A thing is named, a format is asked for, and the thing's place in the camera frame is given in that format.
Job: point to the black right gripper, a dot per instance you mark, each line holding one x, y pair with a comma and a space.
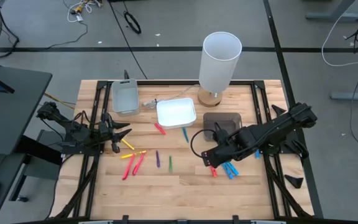
232, 151

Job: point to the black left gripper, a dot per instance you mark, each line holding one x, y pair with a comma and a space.
107, 133

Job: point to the long pink marker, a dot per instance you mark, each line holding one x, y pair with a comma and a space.
139, 164
128, 167

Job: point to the short pink marker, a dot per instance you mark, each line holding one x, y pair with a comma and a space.
160, 128

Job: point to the purple marker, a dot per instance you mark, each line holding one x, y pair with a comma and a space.
158, 159

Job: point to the teal marker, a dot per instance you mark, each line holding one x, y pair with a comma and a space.
185, 135

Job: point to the green marker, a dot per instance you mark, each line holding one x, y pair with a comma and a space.
170, 164

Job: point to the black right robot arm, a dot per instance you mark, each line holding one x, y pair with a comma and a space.
275, 130

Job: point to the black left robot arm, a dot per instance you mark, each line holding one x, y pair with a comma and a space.
73, 127

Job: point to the light grey plastic bin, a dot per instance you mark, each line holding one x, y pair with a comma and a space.
125, 99

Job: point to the white plastic bin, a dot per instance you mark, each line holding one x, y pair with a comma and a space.
176, 113

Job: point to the silver light bar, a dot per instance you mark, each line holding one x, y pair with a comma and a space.
267, 222
96, 222

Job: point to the white shade table lamp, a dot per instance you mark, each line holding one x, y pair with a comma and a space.
217, 71

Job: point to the dark grey desk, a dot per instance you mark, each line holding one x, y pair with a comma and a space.
11, 118

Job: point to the grey desk foot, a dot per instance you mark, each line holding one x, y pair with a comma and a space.
353, 96
334, 16

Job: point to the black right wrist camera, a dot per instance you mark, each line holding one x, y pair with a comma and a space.
213, 158

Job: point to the black triangular bracket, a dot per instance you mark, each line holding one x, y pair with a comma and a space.
278, 109
294, 181

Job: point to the black frame clamp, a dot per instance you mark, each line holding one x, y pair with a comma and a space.
125, 219
235, 219

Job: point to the black aluminium table frame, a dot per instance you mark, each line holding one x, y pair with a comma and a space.
179, 82

